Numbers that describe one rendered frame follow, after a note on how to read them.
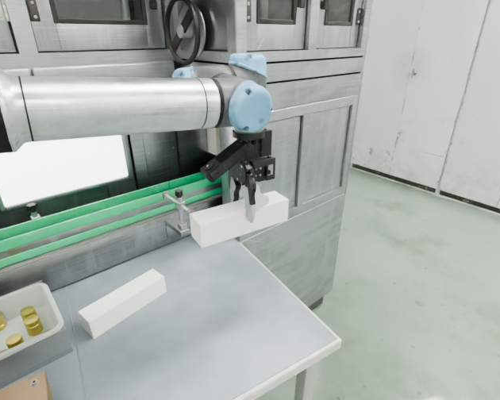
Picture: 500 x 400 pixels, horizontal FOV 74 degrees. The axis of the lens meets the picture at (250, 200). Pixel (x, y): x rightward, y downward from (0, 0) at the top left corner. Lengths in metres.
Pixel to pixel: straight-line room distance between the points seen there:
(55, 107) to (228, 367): 0.70
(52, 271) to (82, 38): 0.75
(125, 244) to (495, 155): 3.16
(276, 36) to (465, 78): 2.60
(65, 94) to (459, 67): 3.42
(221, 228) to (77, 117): 0.42
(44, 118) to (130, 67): 0.88
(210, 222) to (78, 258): 0.59
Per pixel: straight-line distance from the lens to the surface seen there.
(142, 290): 1.06
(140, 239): 1.27
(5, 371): 1.02
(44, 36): 1.27
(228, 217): 0.76
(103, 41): 1.32
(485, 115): 3.60
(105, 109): 0.46
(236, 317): 1.02
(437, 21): 3.73
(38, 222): 1.23
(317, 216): 1.65
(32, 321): 1.08
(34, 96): 0.45
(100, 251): 1.23
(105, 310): 1.03
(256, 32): 1.17
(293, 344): 0.96
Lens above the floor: 1.48
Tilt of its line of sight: 26 degrees down
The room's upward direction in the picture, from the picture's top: straight up
